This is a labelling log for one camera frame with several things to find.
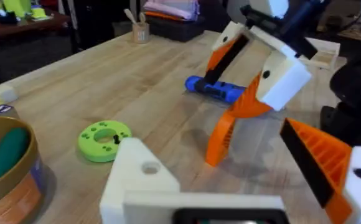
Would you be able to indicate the black box with folded cloths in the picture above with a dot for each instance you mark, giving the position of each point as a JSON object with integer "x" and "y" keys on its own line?
{"x": 174, "y": 21}

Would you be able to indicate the pale wooden tray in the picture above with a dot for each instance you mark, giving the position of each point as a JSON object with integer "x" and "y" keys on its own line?
{"x": 323, "y": 54}

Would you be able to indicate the brown side table with clutter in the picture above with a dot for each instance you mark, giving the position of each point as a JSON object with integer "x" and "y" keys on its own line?
{"x": 18, "y": 18}

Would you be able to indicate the white orange left gripper right finger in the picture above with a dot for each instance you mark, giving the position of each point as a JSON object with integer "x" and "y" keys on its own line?
{"x": 330, "y": 155}

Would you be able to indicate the finger of the white orange right gripper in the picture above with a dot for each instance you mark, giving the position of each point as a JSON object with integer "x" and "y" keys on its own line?
{"x": 284, "y": 81}
{"x": 222, "y": 53}

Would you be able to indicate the green disc with holes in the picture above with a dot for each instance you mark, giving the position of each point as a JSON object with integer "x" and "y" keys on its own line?
{"x": 90, "y": 146}

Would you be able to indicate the blue electric screwdriver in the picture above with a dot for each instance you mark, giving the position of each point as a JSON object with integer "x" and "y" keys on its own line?
{"x": 227, "y": 90}

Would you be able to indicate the brown tub with toys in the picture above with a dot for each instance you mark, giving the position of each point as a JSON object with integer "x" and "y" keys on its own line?
{"x": 9, "y": 174}

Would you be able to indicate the box with blue label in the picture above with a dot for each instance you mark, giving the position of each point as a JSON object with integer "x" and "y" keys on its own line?
{"x": 0, "y": 109}

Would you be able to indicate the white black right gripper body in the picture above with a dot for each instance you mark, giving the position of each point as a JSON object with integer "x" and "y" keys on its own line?
{"x": 292, "y": 21}

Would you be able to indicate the cup with wooden spoons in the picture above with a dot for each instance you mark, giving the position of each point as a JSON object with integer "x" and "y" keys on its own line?
{"x": 141, "y": 31}

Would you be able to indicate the small black screw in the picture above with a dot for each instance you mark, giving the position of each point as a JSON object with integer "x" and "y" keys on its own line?
{"x": 116, "y": 139}

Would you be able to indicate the small white block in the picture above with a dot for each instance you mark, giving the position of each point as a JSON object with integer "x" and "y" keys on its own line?
{"x": 5, "y": 92}

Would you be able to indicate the bare white left gripper left finger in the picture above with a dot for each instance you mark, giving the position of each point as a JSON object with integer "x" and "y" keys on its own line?
{"x": 130, "y": 174}

